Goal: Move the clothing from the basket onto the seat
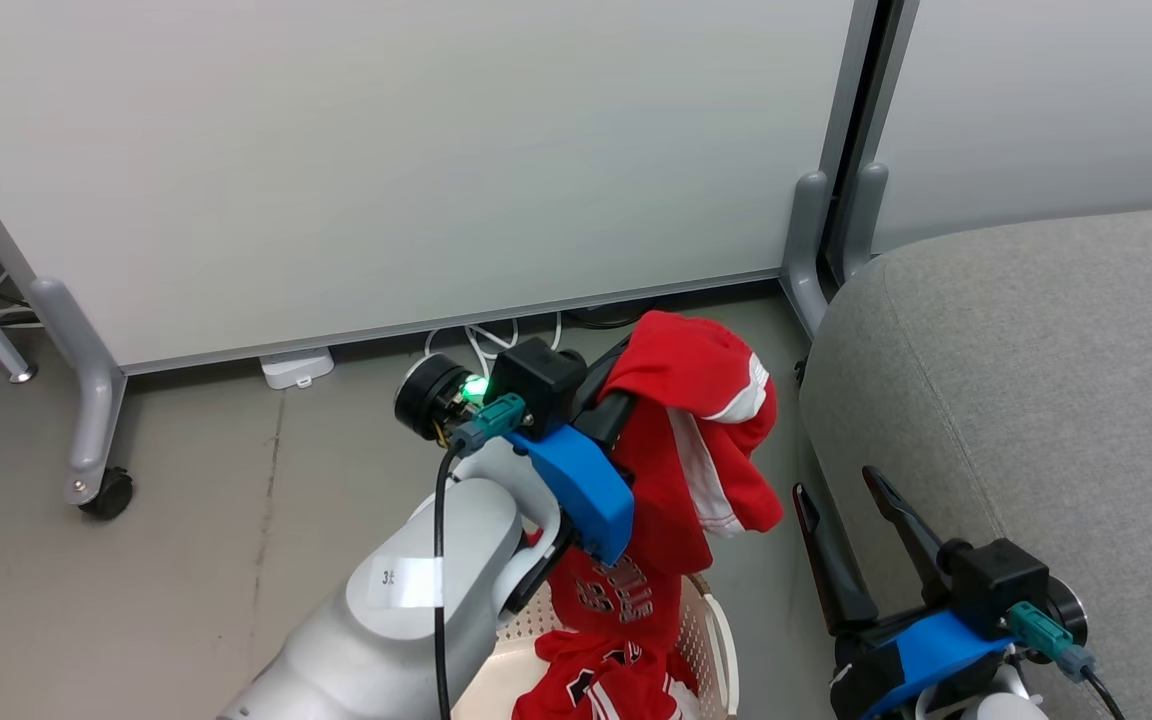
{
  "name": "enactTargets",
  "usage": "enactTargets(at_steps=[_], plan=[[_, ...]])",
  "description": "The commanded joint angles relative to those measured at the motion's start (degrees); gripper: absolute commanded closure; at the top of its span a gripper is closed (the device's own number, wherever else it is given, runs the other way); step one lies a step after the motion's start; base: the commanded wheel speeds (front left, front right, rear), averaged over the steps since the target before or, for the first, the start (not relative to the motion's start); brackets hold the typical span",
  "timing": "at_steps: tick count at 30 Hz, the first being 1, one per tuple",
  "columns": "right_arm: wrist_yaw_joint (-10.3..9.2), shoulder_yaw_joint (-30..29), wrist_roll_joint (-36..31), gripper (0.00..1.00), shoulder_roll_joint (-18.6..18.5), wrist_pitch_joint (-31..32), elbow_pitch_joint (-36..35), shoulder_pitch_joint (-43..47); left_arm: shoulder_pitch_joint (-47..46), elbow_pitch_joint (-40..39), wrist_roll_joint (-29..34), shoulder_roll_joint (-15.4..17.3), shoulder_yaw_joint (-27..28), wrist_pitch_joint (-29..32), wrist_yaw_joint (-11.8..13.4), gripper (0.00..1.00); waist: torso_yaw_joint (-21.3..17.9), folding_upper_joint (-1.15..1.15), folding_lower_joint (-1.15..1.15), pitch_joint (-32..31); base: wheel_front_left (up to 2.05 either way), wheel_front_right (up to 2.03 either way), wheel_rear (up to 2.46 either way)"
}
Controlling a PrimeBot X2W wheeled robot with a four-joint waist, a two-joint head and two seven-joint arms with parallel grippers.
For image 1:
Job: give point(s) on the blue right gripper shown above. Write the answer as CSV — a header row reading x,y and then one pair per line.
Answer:
x,y
926,650

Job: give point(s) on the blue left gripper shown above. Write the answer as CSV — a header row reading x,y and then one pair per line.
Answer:
x,y
586,490

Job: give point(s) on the red shorts with white lettering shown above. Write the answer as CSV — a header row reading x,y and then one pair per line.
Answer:
x,y
676,360

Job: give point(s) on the red jersey with white trim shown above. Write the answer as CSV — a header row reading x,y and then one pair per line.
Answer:
x,y
616,690

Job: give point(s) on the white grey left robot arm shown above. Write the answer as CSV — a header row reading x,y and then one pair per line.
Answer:
x,y
376,650

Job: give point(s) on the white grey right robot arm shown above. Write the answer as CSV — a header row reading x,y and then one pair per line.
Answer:
x,y
1068,605

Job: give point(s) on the white plastic laundry basket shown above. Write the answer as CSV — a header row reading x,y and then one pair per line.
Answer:
x,y
711,640

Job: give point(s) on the grey fabric sofa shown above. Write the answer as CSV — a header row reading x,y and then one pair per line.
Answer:
x,y
1056,400

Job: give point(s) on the short grey partition foot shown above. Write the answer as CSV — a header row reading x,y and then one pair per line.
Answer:
x,y
864,215
804,240

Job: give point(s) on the white paper tag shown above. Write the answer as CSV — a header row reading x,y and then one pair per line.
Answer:
x,y
406,582

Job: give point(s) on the white power adapter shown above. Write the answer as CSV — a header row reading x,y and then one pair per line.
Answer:
x,y
296,368

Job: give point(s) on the wide white partition panel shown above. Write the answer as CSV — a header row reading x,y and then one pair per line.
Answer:
x,y
386,160

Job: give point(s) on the narrow white partition panel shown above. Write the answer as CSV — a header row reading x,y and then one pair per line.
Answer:
x,y
1046,100

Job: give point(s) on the black caster wheel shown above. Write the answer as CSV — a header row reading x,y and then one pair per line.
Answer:
x,y
108,494

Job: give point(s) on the long grey partition leg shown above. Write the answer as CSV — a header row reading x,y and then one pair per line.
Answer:
x,y
86,400

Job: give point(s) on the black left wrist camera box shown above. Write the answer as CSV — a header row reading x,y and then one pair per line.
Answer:
x,y
536,385

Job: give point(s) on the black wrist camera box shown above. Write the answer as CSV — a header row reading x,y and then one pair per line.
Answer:
x,y
996,585
536,385

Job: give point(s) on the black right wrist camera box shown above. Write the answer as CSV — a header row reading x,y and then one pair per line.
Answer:
x,y
996,585

